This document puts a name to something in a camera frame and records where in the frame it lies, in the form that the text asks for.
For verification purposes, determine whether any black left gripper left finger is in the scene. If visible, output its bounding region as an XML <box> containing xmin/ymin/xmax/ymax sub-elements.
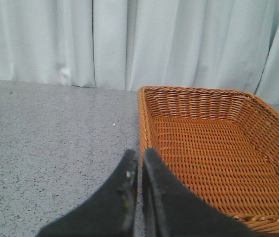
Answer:
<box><xmin>37</xmin><ymin>150</ymin><xmax>138</xmax><ymax>237</ymax></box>

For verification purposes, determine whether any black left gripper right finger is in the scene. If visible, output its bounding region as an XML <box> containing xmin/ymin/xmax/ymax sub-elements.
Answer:
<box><xmin>142</xmin><ymin>148</ymin><xmax>253</xmax><ymax>237</ymax></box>

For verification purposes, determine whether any brown wicker basket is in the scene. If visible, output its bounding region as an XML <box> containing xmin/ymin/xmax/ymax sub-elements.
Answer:
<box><xmin>138</xmin><ymin>86</ymin><xmax>279</xmax><ymax>237</ymax></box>

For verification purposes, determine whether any white curtain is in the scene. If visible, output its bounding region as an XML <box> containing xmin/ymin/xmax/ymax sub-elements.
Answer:
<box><xmin>0</xmin><ymin>0</ymin><xmax>279</xmax><ymax>104</ymax></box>

